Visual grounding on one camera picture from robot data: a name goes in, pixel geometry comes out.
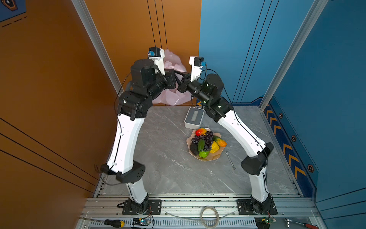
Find pink plastic bag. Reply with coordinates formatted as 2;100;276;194
152;49;191;106

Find dark purple grape bunch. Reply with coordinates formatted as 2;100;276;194
191;131;214;151

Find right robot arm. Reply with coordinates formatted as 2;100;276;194
177;73;274;214

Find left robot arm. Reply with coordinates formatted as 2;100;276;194
100;57;176;214

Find white grey tissue box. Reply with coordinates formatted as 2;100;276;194
184;107;205;129

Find red yellow mango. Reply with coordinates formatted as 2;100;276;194
195;128;207;136

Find green leaf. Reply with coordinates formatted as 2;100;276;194
197;139;205;152

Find dark avocado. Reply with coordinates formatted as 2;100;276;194
190;143;200;156

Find orange green papaya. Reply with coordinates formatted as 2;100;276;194
213;135;227;147

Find green lime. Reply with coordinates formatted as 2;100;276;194
199;151;210;158

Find green circuit board left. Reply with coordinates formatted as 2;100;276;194
132;218;152;228

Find green circuit board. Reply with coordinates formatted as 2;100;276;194
132;218;152;228
254;217;277;229

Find black yellow screwdriver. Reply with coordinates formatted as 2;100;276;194
79;217;125;228

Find green circuit board right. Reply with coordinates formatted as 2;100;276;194
254;217;277;229

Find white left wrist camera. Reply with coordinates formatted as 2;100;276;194
148;47;165;75

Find left aluminium corner post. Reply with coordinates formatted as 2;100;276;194
72;0;123;95

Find aluminium corner post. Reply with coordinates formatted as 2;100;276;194
259;0;328;112
72;0;123;95

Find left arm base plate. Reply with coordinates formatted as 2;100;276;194
122;199;162;216

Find coiled clear cable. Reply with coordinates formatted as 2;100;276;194
164;206;236;229

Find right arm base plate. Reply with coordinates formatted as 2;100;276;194
236;198;278;215

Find aluminium front rail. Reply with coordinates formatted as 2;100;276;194
76;194;327;229

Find right aluminium corner post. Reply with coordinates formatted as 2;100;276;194
259;0;328;112

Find red handled screwdriver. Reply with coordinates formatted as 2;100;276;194
285;218;319;229

